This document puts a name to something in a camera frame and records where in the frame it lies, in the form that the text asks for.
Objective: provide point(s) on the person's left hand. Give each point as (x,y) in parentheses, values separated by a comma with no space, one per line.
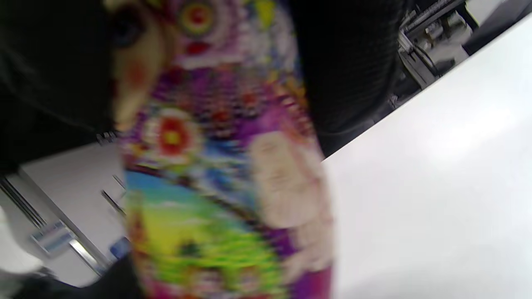
(83,290)

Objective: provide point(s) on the person's right hand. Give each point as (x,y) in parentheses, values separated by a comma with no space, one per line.
(349,62)

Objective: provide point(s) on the largest multicoloured Russian doll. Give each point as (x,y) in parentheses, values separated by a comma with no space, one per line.
(216,145)

